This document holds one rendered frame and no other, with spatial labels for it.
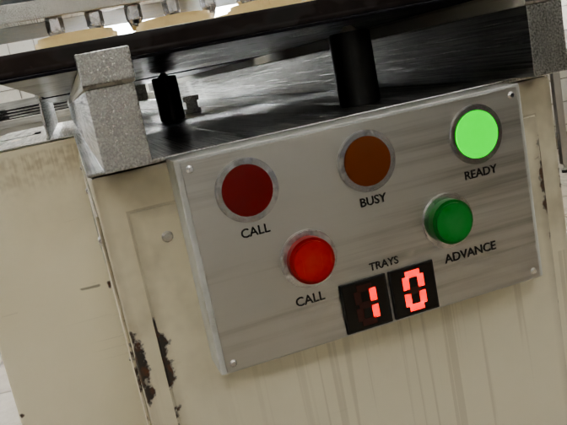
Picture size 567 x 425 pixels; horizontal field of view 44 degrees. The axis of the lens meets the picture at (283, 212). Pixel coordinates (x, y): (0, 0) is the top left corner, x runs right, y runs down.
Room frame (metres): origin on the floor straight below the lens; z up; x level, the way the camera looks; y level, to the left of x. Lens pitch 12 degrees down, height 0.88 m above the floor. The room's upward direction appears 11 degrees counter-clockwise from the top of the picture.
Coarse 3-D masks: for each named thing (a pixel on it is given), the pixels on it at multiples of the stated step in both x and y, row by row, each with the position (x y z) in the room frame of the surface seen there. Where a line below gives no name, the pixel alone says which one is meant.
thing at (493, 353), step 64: (192, 128) 0.66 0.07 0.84; (256, 128) 0.52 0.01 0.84; (128, 192) 0.44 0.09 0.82; (128, 256) 0.43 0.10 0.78; (128, 320) 0.43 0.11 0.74; (192, 320) 0.44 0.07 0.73; (448, 320) 0.49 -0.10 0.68; (512, 320) 0.50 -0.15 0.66; (192, 384) 0.44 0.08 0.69; (256, 384) 0.45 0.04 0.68; (320, 384) 0.46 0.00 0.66; (384, 384) 0.47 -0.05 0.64; (448, 384) 0.49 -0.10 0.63; (512, 384) 0.50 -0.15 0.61
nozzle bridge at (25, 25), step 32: (0, 0) 1.16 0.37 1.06; (32, 0) 1.18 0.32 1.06; (64, 0) 1.14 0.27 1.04; (96, 0) 1.15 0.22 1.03; (128, 0) 1.16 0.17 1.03; (160, 0) 1.20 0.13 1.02; (192, 0) 1.29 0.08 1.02; (224, 0) 1.40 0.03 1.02; (0, 32) 1.20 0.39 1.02; (32, 32) 1.29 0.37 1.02
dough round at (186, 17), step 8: (168, 16) 0.44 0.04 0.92; (176, 16) 0.44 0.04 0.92; (184, 16) 0.44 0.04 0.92; (192, 16) 0.44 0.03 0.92; (200, 16) 0.45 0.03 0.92; (208, 16) 0.45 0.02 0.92; (144, 24) 0.45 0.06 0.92; (152, 24) 0.44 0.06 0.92; (160, 24) 0.44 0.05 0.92; (168, 24) 0.44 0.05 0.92
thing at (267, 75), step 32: (480, 0) 0.53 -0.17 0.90; (512, 0) 0.49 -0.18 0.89; (544, 0) 0.48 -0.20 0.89; (384, 32) 0.69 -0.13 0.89; (416, 32) 0.63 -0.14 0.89; (448, 32) 0.58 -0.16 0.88; (480, 32) 0.53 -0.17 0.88; (512, 32) 0.50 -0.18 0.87; (544, 32) 0.48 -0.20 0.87; (256, 64) 1.14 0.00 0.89; (288, 64) 0.99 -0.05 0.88; (320, 64) 0.87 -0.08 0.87; (384, 64) 0.70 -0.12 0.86; (416, 64) 0.64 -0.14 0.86; (448, 64) 0.58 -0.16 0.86; (480, 64) 0.54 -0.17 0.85; (512, 64) 0.50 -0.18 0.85; (544, 64) 0.48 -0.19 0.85; (224, 96) 1.42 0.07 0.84
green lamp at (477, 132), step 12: (468, 120) 0.46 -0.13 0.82; (480, 120) 0.46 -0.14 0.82; (492, 120) 0.47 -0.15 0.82; (456, 132) 0.46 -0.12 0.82; (468, 132) 0.46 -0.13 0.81; (480, 132) 0.46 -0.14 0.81; (492, 132) 0.47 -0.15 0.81; (468, 144) 0.46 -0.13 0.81; (480, 144) 0.46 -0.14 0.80; (492, 144) 0.46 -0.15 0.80; (468, 156) 0.46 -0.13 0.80; (480, 156) 0.46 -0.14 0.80
